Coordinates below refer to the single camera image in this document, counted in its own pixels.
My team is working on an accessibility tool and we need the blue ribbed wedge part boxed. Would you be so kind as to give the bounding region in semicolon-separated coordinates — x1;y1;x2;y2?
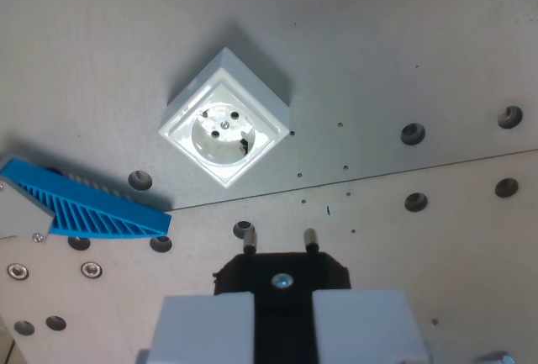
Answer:
0;158;173;240

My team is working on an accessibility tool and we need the grey angled bracket plate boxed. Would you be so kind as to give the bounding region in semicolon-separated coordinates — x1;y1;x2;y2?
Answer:
0;179;56;242

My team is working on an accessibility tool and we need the black two-pin power plug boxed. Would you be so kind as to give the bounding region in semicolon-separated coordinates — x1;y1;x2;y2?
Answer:
212;228;352;364

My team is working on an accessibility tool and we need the silver hex socket screw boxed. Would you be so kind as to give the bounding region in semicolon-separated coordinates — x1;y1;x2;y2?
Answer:
7;262;30;282
80;261;103;281

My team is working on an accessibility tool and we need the white square wall socket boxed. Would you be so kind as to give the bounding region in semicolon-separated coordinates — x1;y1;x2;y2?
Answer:
158;46;293;189

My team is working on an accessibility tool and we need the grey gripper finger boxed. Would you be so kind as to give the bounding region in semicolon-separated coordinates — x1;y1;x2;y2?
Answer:
312;289;430;364
135;292;256;364

